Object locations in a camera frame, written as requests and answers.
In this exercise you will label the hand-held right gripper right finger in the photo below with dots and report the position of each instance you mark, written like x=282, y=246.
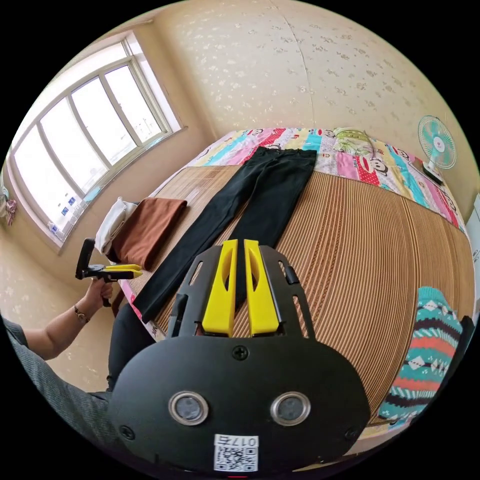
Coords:
x=262, y=300

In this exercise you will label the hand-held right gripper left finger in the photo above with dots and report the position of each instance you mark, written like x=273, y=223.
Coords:
x=219, y=300

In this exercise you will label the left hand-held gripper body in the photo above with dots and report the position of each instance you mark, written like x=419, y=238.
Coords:
x=98, y=273

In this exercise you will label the person's left forearm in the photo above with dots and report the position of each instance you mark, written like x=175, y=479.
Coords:
x=60, y=330

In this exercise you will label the black pants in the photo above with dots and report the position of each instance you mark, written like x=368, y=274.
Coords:
x=270, y=187

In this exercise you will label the person's left hand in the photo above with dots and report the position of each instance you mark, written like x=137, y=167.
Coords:
x=98, y=294

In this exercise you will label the pile of clothes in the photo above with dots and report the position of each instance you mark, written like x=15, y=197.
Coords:
x=150, y=228

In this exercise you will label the bed with woven mat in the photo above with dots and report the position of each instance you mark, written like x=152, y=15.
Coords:
x=356, y=243

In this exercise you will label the person's body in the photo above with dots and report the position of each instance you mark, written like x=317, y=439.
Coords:
x=56, y=393

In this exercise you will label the window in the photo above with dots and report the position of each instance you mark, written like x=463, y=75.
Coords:
x=86, y=142

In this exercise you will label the teal patterned sweater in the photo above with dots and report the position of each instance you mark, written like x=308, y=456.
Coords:
x=427, y=356

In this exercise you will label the green printed pillow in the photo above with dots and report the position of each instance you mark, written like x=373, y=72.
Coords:
x=352, y=140

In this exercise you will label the teal electric fan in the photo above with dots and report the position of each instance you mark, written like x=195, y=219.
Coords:
x=437, y=142

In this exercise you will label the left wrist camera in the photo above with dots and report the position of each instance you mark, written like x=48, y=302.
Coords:
x=85, y=255

